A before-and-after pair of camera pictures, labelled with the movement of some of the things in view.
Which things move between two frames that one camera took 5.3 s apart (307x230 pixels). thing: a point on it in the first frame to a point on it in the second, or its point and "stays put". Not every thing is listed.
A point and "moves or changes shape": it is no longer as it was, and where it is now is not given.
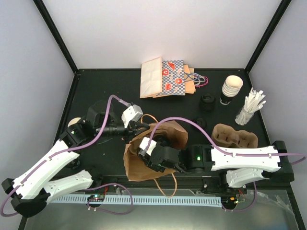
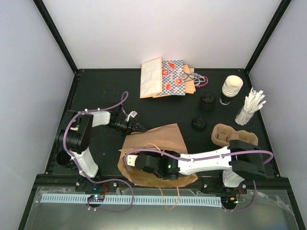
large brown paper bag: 167,132 moves or changes shape
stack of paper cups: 231,86 stays put
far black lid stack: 207,102 stays put
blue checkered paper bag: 172,78 stays put
